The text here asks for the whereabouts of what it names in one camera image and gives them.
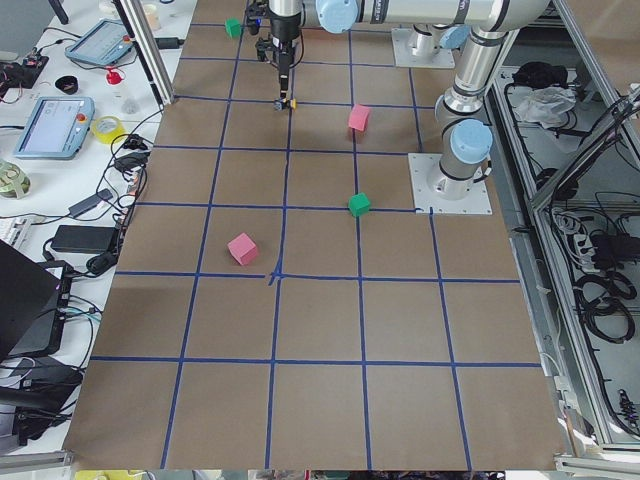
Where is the green tape roll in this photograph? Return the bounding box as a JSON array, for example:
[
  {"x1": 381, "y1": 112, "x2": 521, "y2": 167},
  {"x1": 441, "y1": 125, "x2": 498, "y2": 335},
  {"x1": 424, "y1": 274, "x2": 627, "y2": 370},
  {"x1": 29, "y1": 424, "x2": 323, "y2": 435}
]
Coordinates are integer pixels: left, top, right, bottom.
[{"x1": 0, "y1": 160, "x2": 31, "y2": 199}]

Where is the grey usb hub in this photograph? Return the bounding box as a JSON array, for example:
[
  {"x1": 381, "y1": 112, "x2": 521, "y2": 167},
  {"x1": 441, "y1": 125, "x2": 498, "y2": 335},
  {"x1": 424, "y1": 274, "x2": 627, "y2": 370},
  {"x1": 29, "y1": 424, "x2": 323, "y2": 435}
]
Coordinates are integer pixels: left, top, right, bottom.
[{"x1": 68, "y1": 188, "x2": 113, "y2": 218}]

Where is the green cube lower left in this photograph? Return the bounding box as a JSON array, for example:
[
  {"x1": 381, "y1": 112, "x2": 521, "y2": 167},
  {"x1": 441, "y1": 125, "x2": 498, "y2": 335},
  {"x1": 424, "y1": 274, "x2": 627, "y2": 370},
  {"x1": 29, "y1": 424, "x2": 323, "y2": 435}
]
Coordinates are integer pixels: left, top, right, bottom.
[{"x1": 348, "y1": 192, "x2": 371, "y2": 218}]

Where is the yellow tape roll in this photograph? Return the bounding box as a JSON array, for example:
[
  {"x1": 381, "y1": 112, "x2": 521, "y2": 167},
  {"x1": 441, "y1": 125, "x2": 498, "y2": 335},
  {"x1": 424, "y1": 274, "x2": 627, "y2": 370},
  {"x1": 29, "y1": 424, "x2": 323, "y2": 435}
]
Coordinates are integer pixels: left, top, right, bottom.
[{"x1": 90, "y1": 116, "x2": 127, "y2": 144}]

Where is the black bowl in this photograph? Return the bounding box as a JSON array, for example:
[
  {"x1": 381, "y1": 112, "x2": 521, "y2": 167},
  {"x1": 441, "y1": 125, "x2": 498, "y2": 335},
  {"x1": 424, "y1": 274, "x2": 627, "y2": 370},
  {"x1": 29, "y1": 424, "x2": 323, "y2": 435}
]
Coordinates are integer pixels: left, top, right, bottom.
[{"x1": 54, "y1": 75, "x2": 79, "y2": 95}]

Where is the teach pendant far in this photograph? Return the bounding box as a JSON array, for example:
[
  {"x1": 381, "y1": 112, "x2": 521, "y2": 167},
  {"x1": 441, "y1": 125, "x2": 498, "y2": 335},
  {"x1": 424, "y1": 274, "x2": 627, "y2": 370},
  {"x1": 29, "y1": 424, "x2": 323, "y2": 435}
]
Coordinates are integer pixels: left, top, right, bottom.
[{"x1": 65, "y1": 19, "x2": 133, "y2": 67}]

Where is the pink cube upper left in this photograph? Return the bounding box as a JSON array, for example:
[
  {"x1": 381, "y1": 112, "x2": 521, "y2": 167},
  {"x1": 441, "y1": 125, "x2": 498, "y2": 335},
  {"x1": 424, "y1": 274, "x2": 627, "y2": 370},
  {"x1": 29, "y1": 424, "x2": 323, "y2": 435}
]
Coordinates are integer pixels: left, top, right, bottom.
[{"x1": 348, "y1": 104, "x2": 371, "y2": 132}]

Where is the black cable bundle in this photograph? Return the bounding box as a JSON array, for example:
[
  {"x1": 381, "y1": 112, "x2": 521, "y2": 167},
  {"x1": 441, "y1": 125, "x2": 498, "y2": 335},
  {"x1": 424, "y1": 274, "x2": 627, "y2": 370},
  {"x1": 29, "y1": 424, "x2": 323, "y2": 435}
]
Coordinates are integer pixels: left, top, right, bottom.
[{"x1": 572, "y1": 269, "x2": 636, "y2": 346}]

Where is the yellow push button switch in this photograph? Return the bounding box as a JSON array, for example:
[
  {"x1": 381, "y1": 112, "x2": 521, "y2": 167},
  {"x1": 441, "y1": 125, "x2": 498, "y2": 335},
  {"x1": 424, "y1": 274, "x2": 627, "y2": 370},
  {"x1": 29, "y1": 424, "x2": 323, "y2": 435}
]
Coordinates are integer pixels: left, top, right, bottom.
[{"x1": 273, "y1": 98, "x2": 297, "y2": 111}]

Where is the teach pendant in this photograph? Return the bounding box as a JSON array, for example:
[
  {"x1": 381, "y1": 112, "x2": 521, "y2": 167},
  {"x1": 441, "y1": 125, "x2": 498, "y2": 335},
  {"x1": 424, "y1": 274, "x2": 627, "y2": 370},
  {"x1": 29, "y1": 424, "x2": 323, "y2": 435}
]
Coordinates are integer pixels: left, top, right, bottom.
[
  {"x1": 65, "y1": 19, "x2": 133, "y2": 67},
  {"x1": 13, "y1": 96, "x2": 95, "y2": 160}
]

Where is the red small object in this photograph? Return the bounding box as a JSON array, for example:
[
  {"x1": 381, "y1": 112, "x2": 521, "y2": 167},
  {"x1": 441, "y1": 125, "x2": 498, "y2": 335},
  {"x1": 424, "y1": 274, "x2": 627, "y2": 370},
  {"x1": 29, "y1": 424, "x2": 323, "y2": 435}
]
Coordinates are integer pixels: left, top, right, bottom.
[{"x1": 106, "y1": 68, "x2": 123, "y2": 85}]

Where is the pink cube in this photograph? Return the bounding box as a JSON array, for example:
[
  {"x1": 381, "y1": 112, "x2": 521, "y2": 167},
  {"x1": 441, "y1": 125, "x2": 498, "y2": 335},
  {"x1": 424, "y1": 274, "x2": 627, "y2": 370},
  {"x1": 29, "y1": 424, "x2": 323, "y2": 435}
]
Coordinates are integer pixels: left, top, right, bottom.
[
  {"x1": 348, "y1": 104, "x2": 371, "y2": 132},
  {"x1": 227, "y1": 233, "x2": 259, "y2": 266}
]

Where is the aluminium frame post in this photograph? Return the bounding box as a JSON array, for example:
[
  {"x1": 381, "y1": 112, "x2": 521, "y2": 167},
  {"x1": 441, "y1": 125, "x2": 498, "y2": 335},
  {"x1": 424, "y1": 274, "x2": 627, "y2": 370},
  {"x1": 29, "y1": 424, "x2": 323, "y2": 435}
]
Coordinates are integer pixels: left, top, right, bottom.
[{"x1": 113, "y1": 0, "x2": 174, "y2": 107}]

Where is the teach pendant near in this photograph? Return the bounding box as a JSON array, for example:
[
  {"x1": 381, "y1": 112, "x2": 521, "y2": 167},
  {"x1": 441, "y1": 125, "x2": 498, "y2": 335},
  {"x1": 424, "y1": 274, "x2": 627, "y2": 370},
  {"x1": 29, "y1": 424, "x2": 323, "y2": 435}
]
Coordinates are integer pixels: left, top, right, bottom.
[{"x1": 13, "y1": 96, "x2": 95, "y2": 160}]

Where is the pink cube lower centre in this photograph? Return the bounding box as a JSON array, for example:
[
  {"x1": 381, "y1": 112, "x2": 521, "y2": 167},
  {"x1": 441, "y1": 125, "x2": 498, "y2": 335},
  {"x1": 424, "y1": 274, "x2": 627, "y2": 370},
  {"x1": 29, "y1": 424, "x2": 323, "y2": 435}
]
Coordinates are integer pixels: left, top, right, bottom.
[{"x1": 227, "y1": 233, "x2": 259, "y2": 266}]

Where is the black laptop computer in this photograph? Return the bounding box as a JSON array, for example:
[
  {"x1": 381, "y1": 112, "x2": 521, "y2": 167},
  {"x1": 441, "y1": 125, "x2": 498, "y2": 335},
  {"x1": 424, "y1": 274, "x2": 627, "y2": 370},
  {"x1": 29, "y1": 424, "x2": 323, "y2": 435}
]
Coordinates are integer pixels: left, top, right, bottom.
[{"x1": 1, "y1": 242, "x2": 71, "y2": 360}]

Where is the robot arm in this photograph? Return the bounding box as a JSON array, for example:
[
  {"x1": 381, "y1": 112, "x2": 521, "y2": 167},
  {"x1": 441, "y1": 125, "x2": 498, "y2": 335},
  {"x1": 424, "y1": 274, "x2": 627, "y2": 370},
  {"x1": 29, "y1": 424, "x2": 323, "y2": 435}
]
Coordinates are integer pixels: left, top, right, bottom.
[
  {"x1": 244, "y1": 1, "x2": 469, "y2": 64},
  {"x1": 244, "y1": 0, "x2": 547, "y2": 201}
]

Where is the black power adapter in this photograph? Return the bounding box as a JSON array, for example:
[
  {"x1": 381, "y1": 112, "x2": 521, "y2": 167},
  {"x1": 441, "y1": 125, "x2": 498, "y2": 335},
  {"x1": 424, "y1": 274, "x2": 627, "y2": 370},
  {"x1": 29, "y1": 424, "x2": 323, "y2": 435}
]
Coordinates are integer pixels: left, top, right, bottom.
[{"x1": 51, "y1": 225, "x2": 117, "y2": 254}]

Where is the crumpled white cloth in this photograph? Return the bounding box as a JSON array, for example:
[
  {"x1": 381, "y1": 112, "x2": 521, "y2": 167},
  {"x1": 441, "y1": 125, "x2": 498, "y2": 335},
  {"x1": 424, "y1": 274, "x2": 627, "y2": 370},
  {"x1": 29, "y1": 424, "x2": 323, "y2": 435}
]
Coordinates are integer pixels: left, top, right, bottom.
[{"x1": 514, "y1": 87, "x2": 576, "y2": 129}]

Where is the green cube near gripper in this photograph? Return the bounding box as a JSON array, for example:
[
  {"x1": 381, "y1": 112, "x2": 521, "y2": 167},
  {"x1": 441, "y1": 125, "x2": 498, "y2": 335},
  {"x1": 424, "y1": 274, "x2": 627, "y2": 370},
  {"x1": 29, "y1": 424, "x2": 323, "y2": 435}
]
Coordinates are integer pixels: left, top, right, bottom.
[{"x1": 224, "y1": 18, "x2": 242, "y2": 39}]

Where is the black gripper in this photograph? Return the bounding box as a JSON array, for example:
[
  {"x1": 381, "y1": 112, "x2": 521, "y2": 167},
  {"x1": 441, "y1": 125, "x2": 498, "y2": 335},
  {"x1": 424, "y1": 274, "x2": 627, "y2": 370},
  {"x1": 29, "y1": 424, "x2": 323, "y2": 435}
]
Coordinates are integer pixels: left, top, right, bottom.
[
  {"x1": 244, "y1": 0, "x2": 269, "y2": 36},
  {"x1": 254, "y1": 0, "x2": 302, "y2": 103}
]

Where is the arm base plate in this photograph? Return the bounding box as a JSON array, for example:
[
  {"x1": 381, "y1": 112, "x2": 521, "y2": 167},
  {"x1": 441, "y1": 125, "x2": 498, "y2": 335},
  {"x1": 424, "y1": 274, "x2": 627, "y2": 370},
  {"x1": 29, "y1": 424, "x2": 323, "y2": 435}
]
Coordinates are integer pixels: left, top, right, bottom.
[
  {"x1": 408, "y1": 153, "x2": 492, "y2": 216},
  {"x1": 391, "y1": 28, "x2": 455, "y2": 69}
]

